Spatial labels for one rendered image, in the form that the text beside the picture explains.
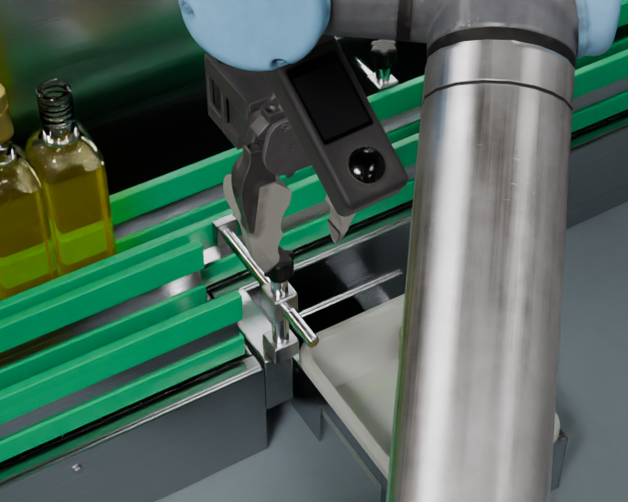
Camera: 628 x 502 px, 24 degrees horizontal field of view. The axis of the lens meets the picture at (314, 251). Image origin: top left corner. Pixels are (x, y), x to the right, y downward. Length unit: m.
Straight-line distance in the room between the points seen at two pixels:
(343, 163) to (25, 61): 0.54
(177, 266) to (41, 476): 0.22
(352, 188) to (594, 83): 0.72
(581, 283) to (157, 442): 0.53
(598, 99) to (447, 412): 0.96
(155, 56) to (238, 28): 0.70
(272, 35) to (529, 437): 0.23
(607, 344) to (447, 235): 0.89
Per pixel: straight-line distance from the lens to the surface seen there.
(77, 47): 1.38
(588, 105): 1.58
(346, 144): 0.88
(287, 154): 0.94
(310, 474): 1.43
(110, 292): 1.31
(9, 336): 1.30
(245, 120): 0.95
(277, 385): 1.37
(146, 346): 1.27
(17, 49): 1.35
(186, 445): 1.37
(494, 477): 0.65
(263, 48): 0.73
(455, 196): 0.68
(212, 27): 0.73
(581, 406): 1.50
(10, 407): 1.25
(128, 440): 1.32
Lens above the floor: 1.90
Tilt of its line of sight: 45 degrees down
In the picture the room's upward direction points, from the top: straight up
